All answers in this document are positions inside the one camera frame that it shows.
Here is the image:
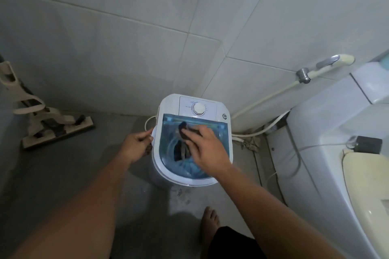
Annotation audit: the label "black power adapter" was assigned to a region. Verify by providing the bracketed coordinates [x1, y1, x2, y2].
[354, 136, 383, 155]

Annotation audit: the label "person's bare foot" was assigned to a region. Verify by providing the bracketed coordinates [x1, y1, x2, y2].
[200, 206, 221, 251]

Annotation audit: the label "person's left forearm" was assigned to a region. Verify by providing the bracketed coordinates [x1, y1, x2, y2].
[9, 146, 136, 259]

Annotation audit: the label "chrome wall valve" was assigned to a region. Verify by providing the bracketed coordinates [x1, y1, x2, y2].
[296, 68, 311, 84]

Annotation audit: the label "white toilet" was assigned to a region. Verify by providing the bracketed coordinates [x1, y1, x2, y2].
[269, 52, 389, 259]

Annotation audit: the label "white round timer knob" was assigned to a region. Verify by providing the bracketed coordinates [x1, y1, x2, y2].
[192, 102, 207, 116]

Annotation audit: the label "cream bidet sprayer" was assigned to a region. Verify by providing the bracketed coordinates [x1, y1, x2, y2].
[309, 54, 356, 79]

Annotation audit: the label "person's right hand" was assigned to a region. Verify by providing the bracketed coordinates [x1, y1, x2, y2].
[185, 125, 233, 179]

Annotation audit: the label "beige floor mop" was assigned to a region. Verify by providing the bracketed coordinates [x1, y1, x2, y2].
[0, 54, 95, 151]

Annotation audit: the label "person's right forearm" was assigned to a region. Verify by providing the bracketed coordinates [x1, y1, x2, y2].
[210, 163, 341, 259]

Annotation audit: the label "white drain hose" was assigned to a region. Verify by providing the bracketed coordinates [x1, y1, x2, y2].
[232, 110, 291, 144]

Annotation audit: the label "blue transparent washer lid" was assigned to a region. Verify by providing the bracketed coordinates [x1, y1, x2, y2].
[160, 113, 229, 135]

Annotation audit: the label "thin white cable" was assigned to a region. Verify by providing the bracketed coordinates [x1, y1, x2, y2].
[272, 143, 356, 182]

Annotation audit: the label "dark garment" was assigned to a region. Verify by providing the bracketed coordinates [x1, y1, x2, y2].
[173, 140, 194, 161]

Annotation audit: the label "cream sprayer hose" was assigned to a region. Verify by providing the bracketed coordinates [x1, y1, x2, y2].
[231, 78, 302, 120]

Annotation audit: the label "white mini washing machine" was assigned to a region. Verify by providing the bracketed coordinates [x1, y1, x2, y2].
[149, 94, 235, 190]

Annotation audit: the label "cream toilet seat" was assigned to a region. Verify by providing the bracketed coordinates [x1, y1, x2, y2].
[342, 149, 389, 259]

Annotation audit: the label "person's left hand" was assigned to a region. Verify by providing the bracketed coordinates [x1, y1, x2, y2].
[121, 130, 154, 165]

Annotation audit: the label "black cloth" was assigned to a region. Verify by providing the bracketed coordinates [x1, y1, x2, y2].
[177, 121, 199, 141]

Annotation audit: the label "black shorts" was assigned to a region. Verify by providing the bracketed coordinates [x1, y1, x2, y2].
[208, 226, 268, 259]

